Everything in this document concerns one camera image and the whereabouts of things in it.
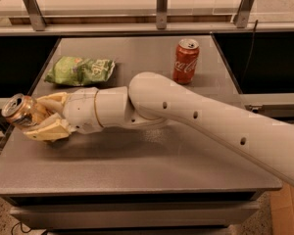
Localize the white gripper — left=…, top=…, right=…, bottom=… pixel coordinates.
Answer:
left=23, top=88, right=103, bottom=141

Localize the orange gold soda can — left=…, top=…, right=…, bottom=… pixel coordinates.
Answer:
left=1, top=93, right=41, bottom=128

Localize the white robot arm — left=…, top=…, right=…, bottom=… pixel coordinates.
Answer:
left=24, top=72, right=294, bottom=186

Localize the red Coca-Cola can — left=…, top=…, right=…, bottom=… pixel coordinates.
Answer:
left=172, top=38, right=200, bottom=84

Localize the green chip bag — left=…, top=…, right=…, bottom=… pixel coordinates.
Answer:
left=44, top=56, right=116, bottom=86

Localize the cardboard box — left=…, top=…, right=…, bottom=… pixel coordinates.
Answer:
left=269, top=183, right=294, bottom=235

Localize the black floor cable left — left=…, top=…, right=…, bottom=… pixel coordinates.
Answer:
left=10, top=221, right=33, bottom=235

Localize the left metal shelf bracket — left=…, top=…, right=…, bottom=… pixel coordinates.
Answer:
left=23, top=0, right=46, bottom=31

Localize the right metal shelf bracket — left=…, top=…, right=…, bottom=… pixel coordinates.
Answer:
left=233, top=0, right=255, bottom=28

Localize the black hanging cable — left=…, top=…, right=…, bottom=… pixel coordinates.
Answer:
left=240, top=19, right=259, bottom=86

